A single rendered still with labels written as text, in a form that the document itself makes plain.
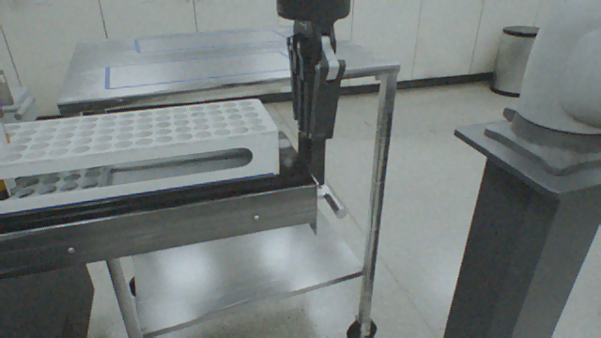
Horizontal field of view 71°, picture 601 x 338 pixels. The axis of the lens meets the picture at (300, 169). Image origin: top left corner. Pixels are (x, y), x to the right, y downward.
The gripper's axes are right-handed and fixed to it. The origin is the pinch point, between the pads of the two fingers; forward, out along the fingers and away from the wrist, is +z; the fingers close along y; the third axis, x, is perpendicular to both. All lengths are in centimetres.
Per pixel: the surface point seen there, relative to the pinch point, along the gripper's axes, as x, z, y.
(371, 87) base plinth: 125, 77, -234
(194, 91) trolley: -11.7, -1.2, -26.0
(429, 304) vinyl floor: 53, 80, -38
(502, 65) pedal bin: 213, 59, -203
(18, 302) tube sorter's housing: -47, 33, -23
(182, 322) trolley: -21, 52, -27
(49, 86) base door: -87, 54, -229
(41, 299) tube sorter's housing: -47, 41, -31
